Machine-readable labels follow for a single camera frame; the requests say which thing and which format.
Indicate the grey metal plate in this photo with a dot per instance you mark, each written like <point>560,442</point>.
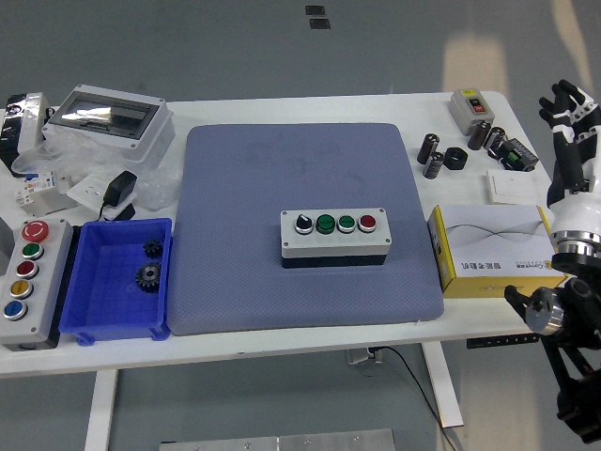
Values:
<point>47,204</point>

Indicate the black module with green terminal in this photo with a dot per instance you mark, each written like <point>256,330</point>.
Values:
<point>516,155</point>

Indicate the grey five-button control station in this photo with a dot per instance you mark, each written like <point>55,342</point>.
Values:
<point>47,282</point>

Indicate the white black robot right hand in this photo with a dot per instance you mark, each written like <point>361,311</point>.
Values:
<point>580,211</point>

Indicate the grey enclosure with clear lid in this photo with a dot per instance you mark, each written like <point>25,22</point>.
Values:
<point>150,136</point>

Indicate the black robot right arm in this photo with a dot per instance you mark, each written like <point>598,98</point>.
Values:
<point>577,263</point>

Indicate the black table control panel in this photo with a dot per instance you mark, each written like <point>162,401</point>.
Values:
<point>497,341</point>

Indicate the black hex nut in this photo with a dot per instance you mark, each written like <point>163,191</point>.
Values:
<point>455,158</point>

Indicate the small black plug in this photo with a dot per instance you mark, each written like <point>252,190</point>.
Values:
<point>126,212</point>

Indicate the blue plastic bin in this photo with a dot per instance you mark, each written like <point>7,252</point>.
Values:
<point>112,305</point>

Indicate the black power adapter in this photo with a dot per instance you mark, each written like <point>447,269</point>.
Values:
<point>119,185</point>

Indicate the clear plastic bag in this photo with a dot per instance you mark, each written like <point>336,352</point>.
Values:
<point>89,160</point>

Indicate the white wall switch plate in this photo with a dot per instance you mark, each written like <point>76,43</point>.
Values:
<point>512,187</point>

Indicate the aluminium plate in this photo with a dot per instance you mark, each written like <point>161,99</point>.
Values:
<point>282,441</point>

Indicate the yellow white cardboard box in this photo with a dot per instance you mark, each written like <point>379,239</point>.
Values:
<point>488,235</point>

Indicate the grey two-button switch box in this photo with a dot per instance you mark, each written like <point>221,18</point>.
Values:
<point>462,113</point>

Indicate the small black bevel gear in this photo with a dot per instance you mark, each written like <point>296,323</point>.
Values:
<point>152,248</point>

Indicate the white circuit breaker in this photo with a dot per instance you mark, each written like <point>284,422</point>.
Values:
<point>40,183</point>

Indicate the grey box at edge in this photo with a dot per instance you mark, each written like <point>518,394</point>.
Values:
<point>4,244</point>

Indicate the grey four-button control box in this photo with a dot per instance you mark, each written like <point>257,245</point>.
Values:
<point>333,242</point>

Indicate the white table leg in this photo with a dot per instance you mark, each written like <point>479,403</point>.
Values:
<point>443,385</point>
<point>99,409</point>

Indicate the white wall socket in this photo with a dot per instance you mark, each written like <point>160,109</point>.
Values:
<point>87,190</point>

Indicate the black floor plate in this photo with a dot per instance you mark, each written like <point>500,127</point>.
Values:
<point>314,10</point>
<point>319,23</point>

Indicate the blue-grey mat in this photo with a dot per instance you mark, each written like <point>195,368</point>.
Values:
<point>225,282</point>

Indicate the grey bracket under table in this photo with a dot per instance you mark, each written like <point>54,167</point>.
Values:
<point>359,356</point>

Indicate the white black wrapped device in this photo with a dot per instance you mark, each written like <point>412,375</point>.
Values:
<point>33,122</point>

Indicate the large black bevel gear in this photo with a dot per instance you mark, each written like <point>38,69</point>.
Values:
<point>148,278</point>

